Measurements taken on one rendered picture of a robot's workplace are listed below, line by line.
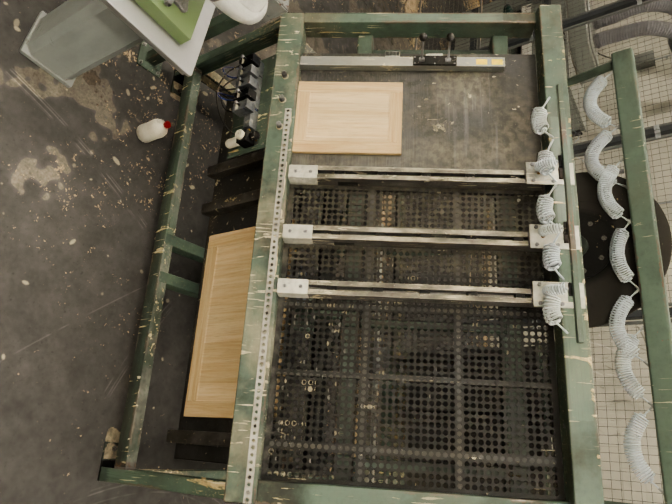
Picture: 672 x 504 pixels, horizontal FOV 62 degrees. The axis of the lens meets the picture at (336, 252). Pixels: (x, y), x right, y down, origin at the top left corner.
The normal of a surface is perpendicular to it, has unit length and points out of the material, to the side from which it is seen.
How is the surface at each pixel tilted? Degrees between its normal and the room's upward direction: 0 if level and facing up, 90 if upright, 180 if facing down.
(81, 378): 0
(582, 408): 60
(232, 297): 90
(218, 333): 90
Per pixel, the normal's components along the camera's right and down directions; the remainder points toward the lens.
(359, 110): -0.07, -0.33
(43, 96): 0.83, -0.14
